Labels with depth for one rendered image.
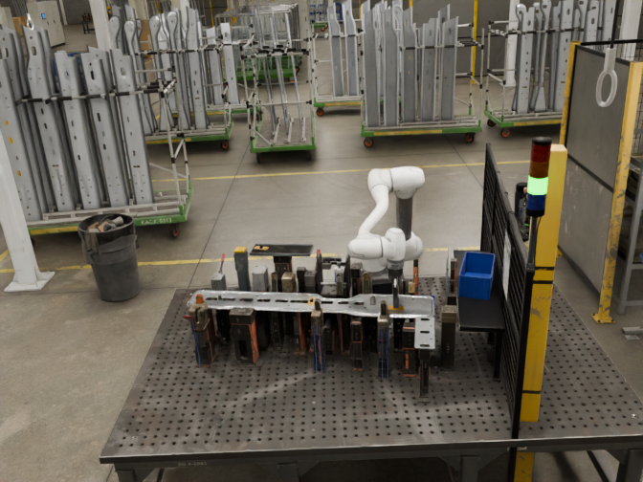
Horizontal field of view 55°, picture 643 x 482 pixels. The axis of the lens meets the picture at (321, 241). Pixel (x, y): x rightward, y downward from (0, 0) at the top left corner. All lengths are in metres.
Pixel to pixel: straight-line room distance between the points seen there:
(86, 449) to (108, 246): 1.98
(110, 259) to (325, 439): 3.29
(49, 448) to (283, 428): 1.88
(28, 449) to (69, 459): 0.32
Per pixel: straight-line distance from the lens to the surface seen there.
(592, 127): 5.39
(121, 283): 5.83
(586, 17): 10.89
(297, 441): 2.97
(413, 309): 3.31
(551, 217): 2.60
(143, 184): 7.29
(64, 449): 4.40
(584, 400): 3.32
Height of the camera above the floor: 2.68
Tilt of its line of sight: 24 degrees down
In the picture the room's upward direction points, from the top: 3 degrees counter-clockwise
